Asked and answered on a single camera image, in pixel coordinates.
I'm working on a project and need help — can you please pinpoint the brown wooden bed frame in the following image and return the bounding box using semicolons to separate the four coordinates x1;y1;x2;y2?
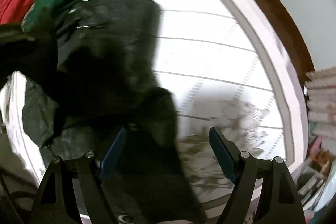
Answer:
236;0;316;83

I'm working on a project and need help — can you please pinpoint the stack of folded towels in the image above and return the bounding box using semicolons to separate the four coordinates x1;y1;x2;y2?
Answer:
305;67;336;139

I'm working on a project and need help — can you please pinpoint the black leather jacket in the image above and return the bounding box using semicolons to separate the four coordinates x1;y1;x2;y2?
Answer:
1;0;205;223

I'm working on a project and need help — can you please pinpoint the white checked bed sheet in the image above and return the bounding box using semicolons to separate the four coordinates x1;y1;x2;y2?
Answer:
1;0;307;223

